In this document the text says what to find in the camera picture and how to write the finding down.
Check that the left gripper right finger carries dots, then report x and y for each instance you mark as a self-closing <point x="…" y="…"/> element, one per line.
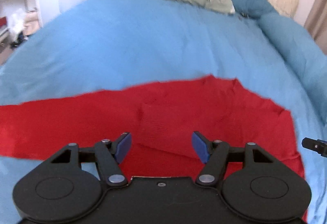
<point x="213" y="154"/>

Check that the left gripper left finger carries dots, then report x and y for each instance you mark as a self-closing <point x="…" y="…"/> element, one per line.
<point x="109" y="155"/>

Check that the red knit sweater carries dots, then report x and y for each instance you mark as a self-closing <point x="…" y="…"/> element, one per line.
<point x="161" y="118"/>

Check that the folded blue duvet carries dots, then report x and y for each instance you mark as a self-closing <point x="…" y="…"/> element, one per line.
<point x="300" y="51"/>

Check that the blue bed sheet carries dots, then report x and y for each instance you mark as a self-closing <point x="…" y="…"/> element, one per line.
<point x="115" y="44"/>

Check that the beige curtain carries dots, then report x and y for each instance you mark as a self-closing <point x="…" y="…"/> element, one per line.
<point x="316" y="23"/>

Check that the beige bag under desk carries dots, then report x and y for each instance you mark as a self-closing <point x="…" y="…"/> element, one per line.
<point x="25" y="22"/>

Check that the dark blue pillow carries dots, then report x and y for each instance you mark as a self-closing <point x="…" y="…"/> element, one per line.
<point x="253" y="8"/>

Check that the red box on shelf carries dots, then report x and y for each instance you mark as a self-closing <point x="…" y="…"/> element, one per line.
<point x="3" y="21"/>

